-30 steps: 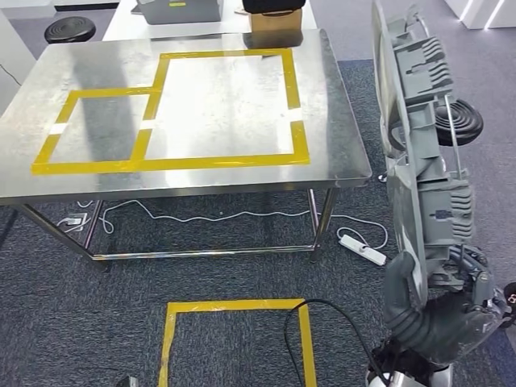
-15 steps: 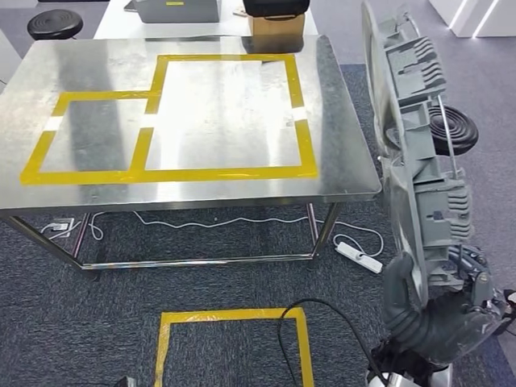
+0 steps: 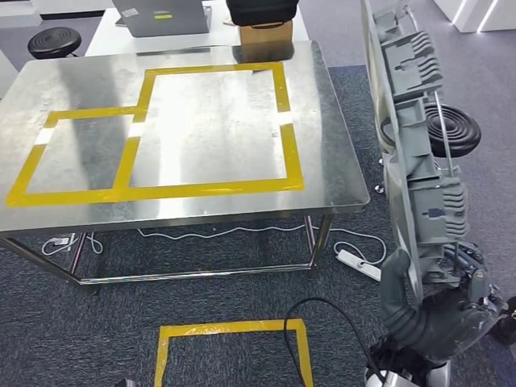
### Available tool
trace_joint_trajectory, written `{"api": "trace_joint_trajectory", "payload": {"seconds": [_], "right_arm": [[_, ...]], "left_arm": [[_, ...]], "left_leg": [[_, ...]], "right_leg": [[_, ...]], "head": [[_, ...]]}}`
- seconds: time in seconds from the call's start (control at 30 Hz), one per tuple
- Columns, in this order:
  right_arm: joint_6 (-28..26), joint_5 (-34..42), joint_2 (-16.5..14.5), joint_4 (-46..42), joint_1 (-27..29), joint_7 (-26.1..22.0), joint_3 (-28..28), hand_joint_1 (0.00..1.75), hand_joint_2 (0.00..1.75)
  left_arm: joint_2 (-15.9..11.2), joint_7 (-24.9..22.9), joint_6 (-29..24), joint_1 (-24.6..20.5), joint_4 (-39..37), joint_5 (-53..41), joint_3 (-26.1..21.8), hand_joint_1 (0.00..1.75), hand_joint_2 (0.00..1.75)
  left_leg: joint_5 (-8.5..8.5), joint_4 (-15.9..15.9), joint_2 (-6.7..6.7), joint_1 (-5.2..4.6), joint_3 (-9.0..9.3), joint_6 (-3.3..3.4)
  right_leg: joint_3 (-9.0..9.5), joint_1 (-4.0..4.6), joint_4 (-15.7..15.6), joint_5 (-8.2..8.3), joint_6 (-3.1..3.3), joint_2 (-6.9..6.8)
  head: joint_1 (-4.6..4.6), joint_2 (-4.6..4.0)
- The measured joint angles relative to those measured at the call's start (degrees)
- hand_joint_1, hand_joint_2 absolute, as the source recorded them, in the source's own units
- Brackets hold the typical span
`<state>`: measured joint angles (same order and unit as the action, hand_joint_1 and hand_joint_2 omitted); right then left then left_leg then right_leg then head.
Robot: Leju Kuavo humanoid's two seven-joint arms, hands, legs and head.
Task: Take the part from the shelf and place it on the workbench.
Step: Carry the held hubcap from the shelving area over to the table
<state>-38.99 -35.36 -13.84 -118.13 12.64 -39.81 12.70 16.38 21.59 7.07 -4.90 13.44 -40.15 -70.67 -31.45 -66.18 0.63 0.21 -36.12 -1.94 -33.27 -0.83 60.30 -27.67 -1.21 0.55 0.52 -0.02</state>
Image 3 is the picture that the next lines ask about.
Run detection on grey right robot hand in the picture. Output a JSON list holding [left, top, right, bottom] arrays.
[[417, 241, 508, 365]]

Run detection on grey plastic wheel hubcap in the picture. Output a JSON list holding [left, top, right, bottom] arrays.
[[360, 0, 471, 311]]

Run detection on black round floor device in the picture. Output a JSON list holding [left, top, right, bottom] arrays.
[[490, 296, 516, 346]]

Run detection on white power strip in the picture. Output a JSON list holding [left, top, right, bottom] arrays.
[[336, 249, 382, 282]]

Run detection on black stool seat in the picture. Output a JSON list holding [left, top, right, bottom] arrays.
[[26, 27, 83, 60], [423, 102, 482, 159]]

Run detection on yellow floor tape square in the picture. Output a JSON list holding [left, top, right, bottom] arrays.
[[154, 318, 314, 387]]

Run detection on white partition with light strips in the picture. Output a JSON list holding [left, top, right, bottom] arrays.
[[433, 0, 516, 34]]

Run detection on yellow bench tape strip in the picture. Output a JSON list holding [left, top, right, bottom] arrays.
[[5, 177, 304, 208]]

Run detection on cardboard box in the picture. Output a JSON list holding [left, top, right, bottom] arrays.
[[238, 20, 294, 47]]

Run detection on black carrying case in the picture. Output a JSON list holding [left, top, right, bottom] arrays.
[[225, 0, 300, 27]]

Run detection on large yellow bench tape rectangle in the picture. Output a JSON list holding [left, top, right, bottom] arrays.
[[113, 61, 304, 194]]

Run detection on grey laptop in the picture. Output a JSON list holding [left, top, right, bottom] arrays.
[[112, 0, 213, 39]]

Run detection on steel table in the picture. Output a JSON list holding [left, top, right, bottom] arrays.
[[0, 50, 19, 100]]

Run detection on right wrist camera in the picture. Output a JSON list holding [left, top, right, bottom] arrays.
[[364, 341, 452, 387]]

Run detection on black cable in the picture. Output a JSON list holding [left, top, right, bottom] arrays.
[[283, 297, 388, 387]]

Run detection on white coiled floor cable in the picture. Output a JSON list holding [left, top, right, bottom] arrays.
[[41, 232, 104, 257]]

